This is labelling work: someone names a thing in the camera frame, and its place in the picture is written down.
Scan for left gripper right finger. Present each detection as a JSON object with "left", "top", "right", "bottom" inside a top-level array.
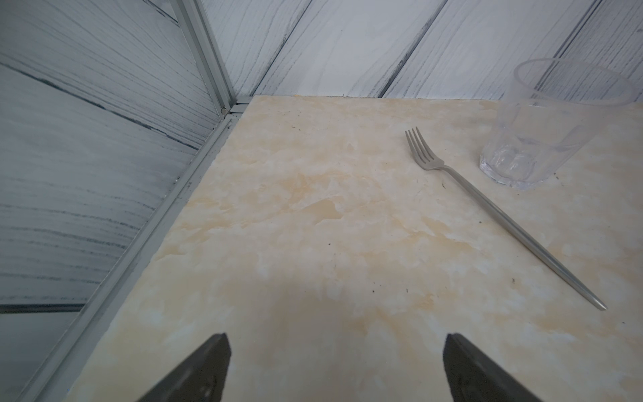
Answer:
[{"left": 443, "top": 333, "right": 541, "bottom": 402}]

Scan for left table edge rail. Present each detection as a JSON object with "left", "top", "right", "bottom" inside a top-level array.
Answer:
[{"left": 17, "top": 97, "right": 252, "bottom": 401}]

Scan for silver metal fork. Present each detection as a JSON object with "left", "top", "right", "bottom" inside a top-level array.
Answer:
[{"left": 405, "top": 127, "right": 608, "bottom": 311}]

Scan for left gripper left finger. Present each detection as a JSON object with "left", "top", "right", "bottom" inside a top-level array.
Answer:
[{"left": 139, "top": 333, "right": 232, "bottom": 402}]

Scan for clear drinking glass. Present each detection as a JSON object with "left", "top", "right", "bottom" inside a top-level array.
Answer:
[{"left": 480, "top": 58, "right": 638, "bottom": 189}]

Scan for left aluminium frame post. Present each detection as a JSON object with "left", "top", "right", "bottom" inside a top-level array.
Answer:
[{"left": 170, "top": 0, "right": 237, "bottom": 116}]

